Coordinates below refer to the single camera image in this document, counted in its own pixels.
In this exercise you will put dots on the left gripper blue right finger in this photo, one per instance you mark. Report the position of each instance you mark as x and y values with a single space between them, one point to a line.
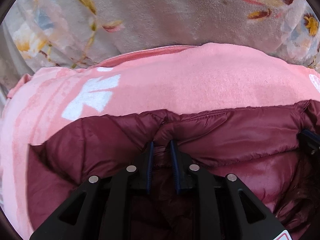
223 207

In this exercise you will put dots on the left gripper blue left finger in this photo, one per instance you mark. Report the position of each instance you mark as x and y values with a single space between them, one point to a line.
98 208

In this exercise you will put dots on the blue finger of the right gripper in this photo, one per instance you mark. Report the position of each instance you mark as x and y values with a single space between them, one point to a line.
309 141

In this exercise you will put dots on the maroon quilted puffer jacket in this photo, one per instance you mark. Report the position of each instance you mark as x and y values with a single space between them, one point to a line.
258 144

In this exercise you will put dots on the pink fleece blanket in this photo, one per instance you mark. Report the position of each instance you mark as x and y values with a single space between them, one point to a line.
181 79

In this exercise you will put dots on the grey floral quilt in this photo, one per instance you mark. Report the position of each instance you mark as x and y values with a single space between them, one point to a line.
81 33

